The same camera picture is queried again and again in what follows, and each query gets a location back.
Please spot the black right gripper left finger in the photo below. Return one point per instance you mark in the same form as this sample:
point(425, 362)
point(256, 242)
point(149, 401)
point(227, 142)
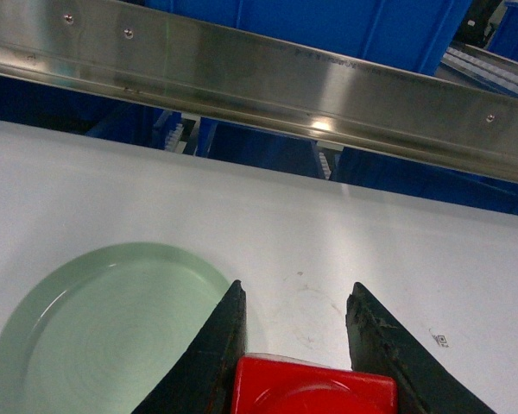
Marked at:
point(202, 379)

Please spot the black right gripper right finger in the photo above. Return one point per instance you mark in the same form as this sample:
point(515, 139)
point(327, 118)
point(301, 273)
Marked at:
point(380, 344)

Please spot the red one-stud block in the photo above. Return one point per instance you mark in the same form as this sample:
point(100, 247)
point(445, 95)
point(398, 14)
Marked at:
point(268, 383)

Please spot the light green plate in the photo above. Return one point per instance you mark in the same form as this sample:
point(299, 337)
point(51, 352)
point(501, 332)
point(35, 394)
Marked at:
point(100, 332)

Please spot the stainless steel shelf rail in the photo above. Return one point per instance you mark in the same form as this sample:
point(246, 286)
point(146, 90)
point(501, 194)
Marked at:
point(131, 53)

